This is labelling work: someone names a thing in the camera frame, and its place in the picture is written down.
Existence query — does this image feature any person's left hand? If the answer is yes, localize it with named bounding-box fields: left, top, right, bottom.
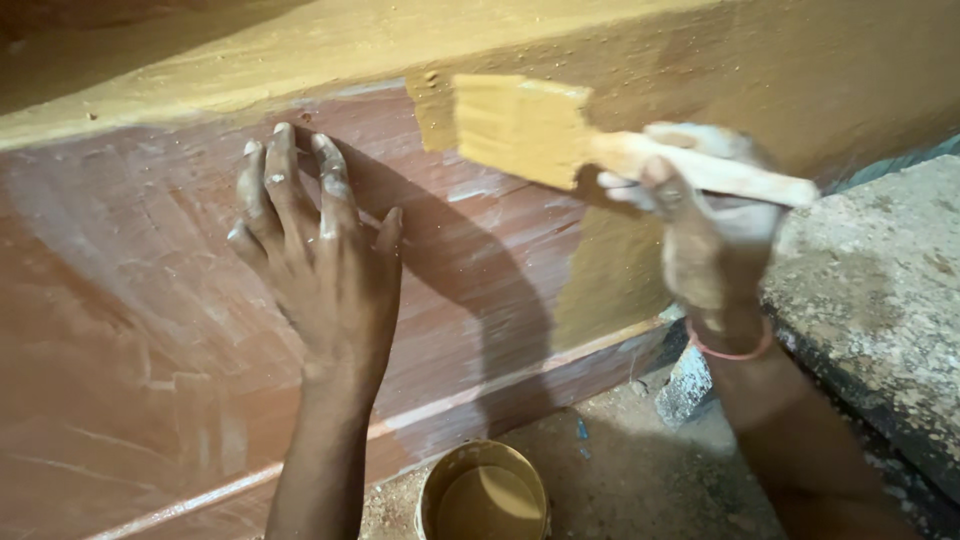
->
left=227, top=123, right=405, bottom=391

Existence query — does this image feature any person's right hand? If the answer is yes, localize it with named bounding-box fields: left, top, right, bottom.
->
left=597, top=121, right=785, bottom=354

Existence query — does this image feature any paint-covered paintbrush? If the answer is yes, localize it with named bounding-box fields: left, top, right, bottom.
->
left=452, top=72, right=821, bottom=210

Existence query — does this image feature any pink wrist band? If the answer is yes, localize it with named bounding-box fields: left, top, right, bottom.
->
left=684, top=316, right=774, bottom=363

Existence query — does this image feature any small grey stone block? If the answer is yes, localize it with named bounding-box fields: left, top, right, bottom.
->
left=654, top=345, right=715, bottom=430

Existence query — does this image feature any speckled stone slab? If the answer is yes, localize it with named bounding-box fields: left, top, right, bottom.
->
left=761, top=153, right=960, bottom=505

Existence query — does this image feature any paint can with ochre paint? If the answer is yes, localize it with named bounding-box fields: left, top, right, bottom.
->
left=414, top=439, right=551, bottom=540

